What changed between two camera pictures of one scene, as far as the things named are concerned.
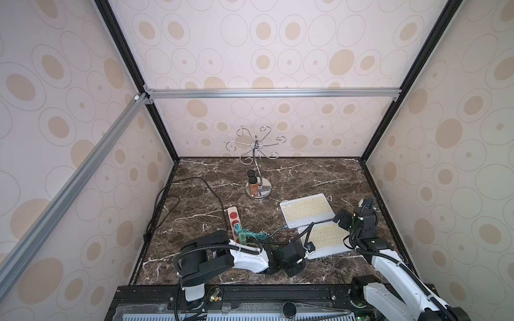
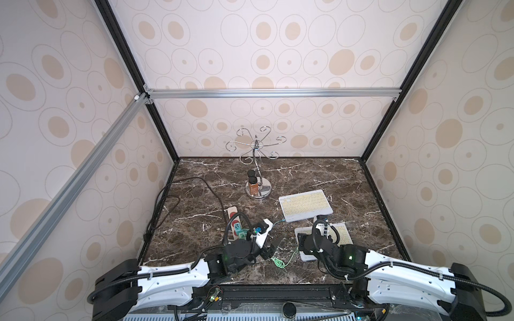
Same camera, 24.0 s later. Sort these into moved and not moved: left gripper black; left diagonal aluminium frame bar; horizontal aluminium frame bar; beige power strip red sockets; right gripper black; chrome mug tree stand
Moved: left gripper black; right gripper black
Not moved: horizontal aluminium frame bar; beige power strip red sockets; chrome mug tree stand; left diagonal aluminium frame bar
